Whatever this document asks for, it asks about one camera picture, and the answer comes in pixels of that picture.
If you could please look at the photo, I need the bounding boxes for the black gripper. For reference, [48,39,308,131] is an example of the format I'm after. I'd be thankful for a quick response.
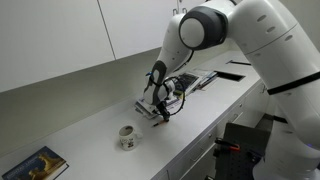
[155,100,172,123]

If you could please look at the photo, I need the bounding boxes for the orange and black pen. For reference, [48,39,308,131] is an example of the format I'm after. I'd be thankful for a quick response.
[152,119,169,128]

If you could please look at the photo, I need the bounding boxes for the white mug with cartoon print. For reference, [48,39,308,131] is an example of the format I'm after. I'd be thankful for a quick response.
[118,124,144,152]

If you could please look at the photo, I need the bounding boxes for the stack of colourful magazines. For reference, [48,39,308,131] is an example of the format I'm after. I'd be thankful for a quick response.
[134,95,179,121]

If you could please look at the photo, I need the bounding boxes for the open magazine with dark cover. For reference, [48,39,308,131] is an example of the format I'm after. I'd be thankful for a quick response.
[173,72,201,96]

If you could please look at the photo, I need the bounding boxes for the medium white drawer front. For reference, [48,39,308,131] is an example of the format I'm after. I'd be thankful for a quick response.
[165,106,246,180]

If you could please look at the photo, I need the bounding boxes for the pile of thin magazines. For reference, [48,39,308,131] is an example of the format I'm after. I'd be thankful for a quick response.
[193,69,218,92]

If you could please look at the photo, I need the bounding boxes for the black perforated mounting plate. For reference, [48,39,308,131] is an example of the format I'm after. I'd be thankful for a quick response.
[216,122,272,180]

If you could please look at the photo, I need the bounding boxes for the small white drawer front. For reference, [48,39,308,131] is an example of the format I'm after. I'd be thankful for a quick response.
[233,79,268,125]

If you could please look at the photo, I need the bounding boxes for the hardcover book with blue cover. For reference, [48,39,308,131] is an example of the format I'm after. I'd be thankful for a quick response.
[1,145,70,180]

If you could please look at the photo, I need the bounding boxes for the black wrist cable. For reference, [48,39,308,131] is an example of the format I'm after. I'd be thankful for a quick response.
[164,75,186,117]

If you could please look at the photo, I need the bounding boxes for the black clamp with orange handle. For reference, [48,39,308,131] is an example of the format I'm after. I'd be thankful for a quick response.
[214,137,241,153]

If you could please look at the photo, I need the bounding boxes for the white upper wall cabinet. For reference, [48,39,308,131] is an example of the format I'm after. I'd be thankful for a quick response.
[0,0,214,94]

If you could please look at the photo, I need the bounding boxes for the black strap around robot arm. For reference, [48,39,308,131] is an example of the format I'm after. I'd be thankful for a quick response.
[266,71,320,96]

